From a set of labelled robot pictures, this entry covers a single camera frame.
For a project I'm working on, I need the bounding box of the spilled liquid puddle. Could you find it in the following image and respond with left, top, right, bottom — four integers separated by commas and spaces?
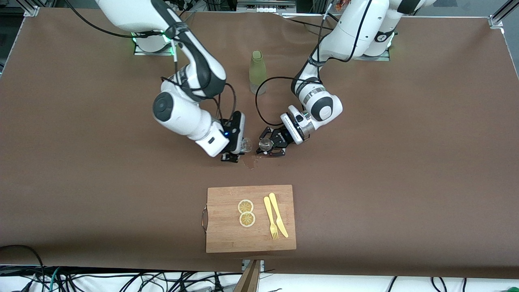
241, 153, 262, 170

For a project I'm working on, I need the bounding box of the yellow plastic fork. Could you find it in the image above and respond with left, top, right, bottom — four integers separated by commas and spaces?
264, 196, 279, 240

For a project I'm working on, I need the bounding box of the yellow plastic knife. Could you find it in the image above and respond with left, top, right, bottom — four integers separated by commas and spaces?
269, 193, 289, 238

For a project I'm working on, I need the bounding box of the green sleeved glass bottle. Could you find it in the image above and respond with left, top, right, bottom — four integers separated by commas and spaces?
249, 50, 267, 95

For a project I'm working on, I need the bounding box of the wooden cutting board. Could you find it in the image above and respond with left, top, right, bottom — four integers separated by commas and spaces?
202, 185, 297, 253

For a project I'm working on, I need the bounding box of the brown table cover sheet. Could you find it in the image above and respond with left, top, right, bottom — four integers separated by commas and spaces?
0, 7, 519, 280

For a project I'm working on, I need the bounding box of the grey power strip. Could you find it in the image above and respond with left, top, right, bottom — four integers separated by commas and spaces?
237, 0, 296, 13

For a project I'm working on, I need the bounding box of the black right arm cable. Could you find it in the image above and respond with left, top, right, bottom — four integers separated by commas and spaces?
65, 0, 238, 124

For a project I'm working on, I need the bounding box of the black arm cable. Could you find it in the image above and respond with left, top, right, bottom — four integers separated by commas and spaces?
65, 0, 238, 124
254, 0, 375, 127

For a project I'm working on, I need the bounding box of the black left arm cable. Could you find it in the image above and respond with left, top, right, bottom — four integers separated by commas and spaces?
254, 0, 375, 127

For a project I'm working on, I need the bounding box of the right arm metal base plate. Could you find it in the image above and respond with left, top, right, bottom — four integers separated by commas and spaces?
134, 39, 178, 56

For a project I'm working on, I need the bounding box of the black cable on table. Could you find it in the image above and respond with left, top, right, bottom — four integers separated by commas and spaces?
280, 12, 339, 32

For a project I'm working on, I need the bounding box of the wooden post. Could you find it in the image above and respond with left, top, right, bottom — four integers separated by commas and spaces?
233, 260, 262, 292

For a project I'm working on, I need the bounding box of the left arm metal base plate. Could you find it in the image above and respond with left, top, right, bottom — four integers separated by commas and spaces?
357, 48, 390, 61

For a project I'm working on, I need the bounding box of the green floor cable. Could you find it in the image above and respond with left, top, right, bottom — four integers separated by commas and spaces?
48, 267, 61, 292

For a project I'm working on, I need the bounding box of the black floor cable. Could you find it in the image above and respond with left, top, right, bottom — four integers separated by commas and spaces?
0, 245, 46, 292

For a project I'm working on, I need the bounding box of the aluminium frame profile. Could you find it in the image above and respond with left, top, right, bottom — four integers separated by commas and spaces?
22, 0, 41, 17
489, 0, 519, 30

